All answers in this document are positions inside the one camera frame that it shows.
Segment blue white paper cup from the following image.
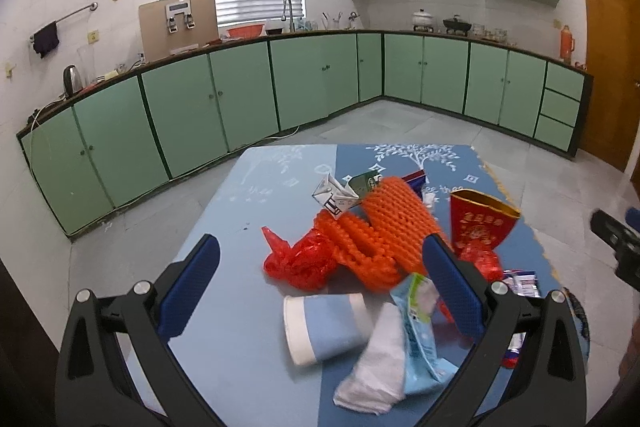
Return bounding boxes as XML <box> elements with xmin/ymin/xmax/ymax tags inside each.
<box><xmin>282</xmin><ymin>293</ymin><xmax>373</xmax><ymax>366</ymax></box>

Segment green silver snack wrapper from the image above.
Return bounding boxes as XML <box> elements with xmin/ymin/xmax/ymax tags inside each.
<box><xmin>347</xmin><ymin>171</ymin><xmax>382</xmax><ymax>199</ymax></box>

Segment light blue snack wrapper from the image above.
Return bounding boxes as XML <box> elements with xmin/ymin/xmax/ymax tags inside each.
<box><xmin>390</xmin><ymin>273</ymin><xmax>458</xmax><ymax>395</ymax></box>

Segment brown cardboard box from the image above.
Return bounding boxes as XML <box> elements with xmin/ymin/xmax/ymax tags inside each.
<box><xmin>138</xmin><ymin>0</ymin><xmax>219</xmax><ymax>63</ymax></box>

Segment green lower kitchen cabinets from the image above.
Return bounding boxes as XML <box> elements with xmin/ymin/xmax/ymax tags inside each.
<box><xmin>17</xmin><ymin>30</ymin><xmax>593</xmax><ymax>236</ymax></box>

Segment white paper scrap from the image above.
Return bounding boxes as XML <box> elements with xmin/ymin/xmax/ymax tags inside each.
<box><xmin>312</xmin><ymin>173</ymin><xmax>359</xmax><ymax>219</ymax></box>

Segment red plastic bag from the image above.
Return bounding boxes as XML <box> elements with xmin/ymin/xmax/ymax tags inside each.
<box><xmin>262</xmin><ymin>227</ymin><xmax>337</xmax><ymax>291</ymax></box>

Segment blue white red wrapper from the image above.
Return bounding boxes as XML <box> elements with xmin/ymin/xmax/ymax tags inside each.
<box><xmin>502</xmin><ymin>270</ymin><xmax>541</xmax><ymax>369</ymax></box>

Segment steel electric kettle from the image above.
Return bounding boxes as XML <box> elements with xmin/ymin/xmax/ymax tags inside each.
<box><xmin>62</xmin><ymin>65</ymin><xmax>84</xmax><ymax>100</ymax></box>

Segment black wok pan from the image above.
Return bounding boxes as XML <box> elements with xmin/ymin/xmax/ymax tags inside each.
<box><xmin>442</xmin><ymin>15</ymin><xmax>472</xmax><ymax>36</ymax></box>

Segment orange thermos flask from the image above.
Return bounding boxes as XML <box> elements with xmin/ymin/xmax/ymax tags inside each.
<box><xmin>560</xmin><ymin>25</ymin><xmax>575</xmax><ymax>64</ymax></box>

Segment white cooking pot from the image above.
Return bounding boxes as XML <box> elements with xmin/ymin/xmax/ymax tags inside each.
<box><xmin>411</xmin><ymin>9</ymin><xmax>435</xmax><ymax>32</ymax></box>

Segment brown wooden door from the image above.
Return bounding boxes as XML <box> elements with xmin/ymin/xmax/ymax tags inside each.
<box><xmin>580</xmin><ymin>0</ymin><xmax>639</xmax><ymax>171</ymax></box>

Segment steel kitchen faucet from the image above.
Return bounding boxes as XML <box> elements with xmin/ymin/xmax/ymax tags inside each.
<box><xmin>281</xmin><ymin>0</ymin><xmax>295</xmax><ymax>32</ymax></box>

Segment orange foam fruit net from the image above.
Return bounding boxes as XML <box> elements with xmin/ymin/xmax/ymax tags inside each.
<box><xmin>314</xmin><ymin>176</ymin><xmax>450</xmax><ymax>293</ymax></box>

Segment dark hanging towel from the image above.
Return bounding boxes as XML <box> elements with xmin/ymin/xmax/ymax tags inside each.
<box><xmin>32</xmin><ymin>20</ymin><xmax>60</xmax><ymax>58</ymax></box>

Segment metal towel rail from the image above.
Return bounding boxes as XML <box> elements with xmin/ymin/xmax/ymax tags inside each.
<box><xmin>29</xmin><ymin>2</ymin><xmax>99</xmax><ymax>43</ymax></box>

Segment blue red snack bag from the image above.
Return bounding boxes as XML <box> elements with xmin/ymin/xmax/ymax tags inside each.
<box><xmin>402</xmin><ymin>169</ymin><xmax>426</xmax><ymax>197</ymax></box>

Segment black lined trash bin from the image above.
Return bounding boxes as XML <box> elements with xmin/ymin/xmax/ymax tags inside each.
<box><xmin>563</xmin><ymin>287</ymin><xmax>590</xmax><ymax>366</ymax></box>

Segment blue tree-print tablecloth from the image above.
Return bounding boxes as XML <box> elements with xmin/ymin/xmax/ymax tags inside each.
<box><xmin>127</xmin><ymin>143</ymin><xmax>591</xmax><ymax>427</ymax></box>

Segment red gold paper envelope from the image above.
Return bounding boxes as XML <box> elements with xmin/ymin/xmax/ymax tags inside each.
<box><xmin>450</xmin><ymin>188</ymin><xmax>521</xmax><ymax>254</ymax></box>

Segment white tissue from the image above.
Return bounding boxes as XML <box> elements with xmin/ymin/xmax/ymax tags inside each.
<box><xmin>333</xmin><ymin>303</ymin><xmax>406</xmax><ymax>415</ymax></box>

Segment red plastic basin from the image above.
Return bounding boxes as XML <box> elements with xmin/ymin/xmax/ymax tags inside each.
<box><xmin>227</xmin><ymin>23</ymin><xmax>265</xmax><ymax>39</ymax></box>

